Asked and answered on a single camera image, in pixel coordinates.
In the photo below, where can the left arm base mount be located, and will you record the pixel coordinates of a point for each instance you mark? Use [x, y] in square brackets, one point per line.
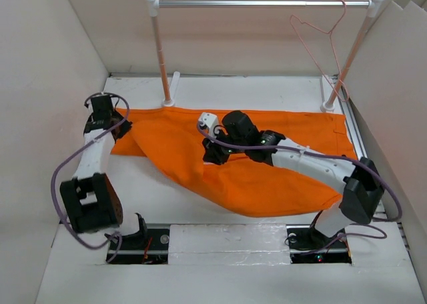
[153, 250]

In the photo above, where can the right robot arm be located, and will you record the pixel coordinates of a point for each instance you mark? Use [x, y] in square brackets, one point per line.
[357, 181]

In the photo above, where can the white clothes rack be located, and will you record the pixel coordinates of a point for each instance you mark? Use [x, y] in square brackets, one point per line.
[372, 8]

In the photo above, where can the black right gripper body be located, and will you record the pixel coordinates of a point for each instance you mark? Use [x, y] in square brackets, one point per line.
[221, 153]

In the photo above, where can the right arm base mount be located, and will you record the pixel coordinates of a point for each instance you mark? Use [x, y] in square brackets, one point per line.
[308, 247]

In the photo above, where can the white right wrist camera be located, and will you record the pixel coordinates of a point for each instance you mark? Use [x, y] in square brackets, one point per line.
[208, 122]

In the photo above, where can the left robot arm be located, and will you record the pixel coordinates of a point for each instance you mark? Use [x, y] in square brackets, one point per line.
[87, 202]

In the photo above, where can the pink wire hanger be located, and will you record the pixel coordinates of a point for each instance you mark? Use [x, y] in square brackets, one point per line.
[296, 23]

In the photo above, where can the orange trousers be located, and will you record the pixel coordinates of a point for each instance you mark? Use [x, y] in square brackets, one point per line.
[169, 138]

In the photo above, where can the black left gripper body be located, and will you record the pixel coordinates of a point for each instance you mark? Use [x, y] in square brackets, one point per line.
[124, 127]

